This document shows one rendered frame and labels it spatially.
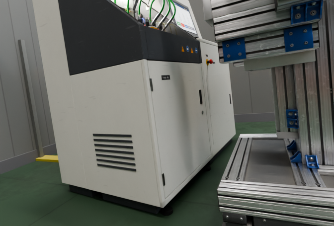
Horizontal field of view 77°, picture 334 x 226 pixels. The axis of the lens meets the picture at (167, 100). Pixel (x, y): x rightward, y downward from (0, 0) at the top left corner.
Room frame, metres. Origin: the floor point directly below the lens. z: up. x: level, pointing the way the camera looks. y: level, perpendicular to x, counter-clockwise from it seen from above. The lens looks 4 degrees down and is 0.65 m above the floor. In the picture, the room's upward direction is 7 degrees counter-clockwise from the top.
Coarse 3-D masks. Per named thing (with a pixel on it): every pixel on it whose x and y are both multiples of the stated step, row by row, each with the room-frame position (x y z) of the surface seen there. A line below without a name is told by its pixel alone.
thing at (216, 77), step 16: (144, 0) 1.81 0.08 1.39; (160, 0) 1.75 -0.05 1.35; (192, 16) 2.27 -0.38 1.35; (208, 48) 1.70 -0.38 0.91; (224, 64) 2.03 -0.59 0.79; (208, 80) 1.63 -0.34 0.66; (224, 80) 1.97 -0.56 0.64; (208, 96) 1.60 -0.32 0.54; (224, 96) 1.93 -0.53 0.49; (208, 112) 1.58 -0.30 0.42; (224, 112) 1.89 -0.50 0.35; (224, 128) 1.85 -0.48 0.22; (224, 144) 1.82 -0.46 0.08
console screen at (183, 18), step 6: (174, 0) 2.00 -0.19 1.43; (180, 6) 2.07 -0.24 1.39; (186, 6) 2.22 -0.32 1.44; (180, 12) 2.02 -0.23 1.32; (186, 12) 2.15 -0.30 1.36; (174, 18) 1.86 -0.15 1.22; (180, 18) 1.97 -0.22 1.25; (186, 18) 2.09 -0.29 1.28; (180, 24) 1.92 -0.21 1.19; (186, 24) 2.04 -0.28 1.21; (192, 24) 2.18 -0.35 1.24; (186, 30) 1.99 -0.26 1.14; (192, 30) 2.12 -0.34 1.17; (198, 36) 2.21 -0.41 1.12
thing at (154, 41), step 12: (156, 36) 1.08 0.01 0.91; (168, 36) 1.19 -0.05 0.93; (180, 36) 1.31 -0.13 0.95; (156, 48) 1.07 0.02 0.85; (168, 48) 1.18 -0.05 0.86; (180, 48) 1.30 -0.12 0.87; (156, 60) 1.08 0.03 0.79; (168, 60) 1.16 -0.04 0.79; (180, 60) 1.28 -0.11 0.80; (192, 60) 1.43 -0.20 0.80
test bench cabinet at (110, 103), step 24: (96, 72) 1.16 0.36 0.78; (120, 72) 1.06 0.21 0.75; (144, 72) 0.98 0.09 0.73; (96, 96) 1.17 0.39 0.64; (120, 96) 1.07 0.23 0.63; (144, 96) 0.99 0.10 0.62; (96, 120) 1.19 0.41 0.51; (120, 120) 1.09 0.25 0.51; (144, 120) 1.00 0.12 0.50; (96, 144) 1.20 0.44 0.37; (120, 144) 1.10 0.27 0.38; (144, 144) 1.01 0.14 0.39; (96, 168) 1.22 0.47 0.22; (120, 168) 1.11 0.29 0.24; (144, 168) 1.02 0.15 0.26; (120, 192) 1.13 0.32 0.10; (144, 192) 1.03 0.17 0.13
